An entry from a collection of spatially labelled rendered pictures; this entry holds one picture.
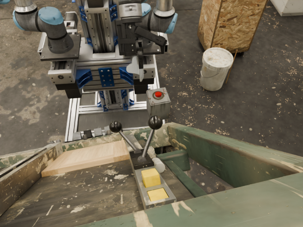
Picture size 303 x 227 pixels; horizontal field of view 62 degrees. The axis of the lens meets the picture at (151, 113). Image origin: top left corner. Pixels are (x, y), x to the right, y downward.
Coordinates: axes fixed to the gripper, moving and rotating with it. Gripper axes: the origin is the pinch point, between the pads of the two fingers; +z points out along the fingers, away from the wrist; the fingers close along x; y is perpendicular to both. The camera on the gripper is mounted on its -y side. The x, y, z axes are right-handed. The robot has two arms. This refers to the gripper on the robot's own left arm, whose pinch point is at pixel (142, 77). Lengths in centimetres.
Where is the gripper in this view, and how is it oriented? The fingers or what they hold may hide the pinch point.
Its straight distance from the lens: 91.8
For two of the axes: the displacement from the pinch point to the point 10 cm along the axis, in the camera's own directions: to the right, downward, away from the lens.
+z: 0.7, 9.5, 3.0
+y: -9.9, 0.9, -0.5
